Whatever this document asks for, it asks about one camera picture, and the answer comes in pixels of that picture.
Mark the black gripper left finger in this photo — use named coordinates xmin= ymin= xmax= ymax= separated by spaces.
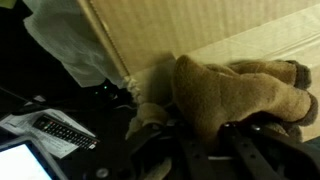
xmin=126 ymin=124 xmax=165 ymax=157

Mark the large cardboard box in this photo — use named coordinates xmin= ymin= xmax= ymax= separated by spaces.
xmin=77 ymin=0 xmax=320 ymax=143

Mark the brown plush toy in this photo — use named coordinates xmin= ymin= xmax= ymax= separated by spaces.
xmin=125 ymin=54 xmax=319 ymax=180

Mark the white paper sheet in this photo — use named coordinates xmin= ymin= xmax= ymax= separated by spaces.
xmin=0 ymin=109 xmax=99 ymax=158

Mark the tablet with lit screen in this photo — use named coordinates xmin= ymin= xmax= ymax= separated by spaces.
xmin=0 ymin=136 xmax=68 ymax=180

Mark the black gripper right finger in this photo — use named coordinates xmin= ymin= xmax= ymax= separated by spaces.
xmin=219 ymin=123 xmax=281 ymax=180

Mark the black tv remote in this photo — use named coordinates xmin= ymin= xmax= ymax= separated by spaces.
xmin=32 ymin=115 xmax=99 ymax=150

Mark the white cloth towel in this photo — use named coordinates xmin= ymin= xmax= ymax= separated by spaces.
xmin=22 ymin=0 xmax=125 ymax=88

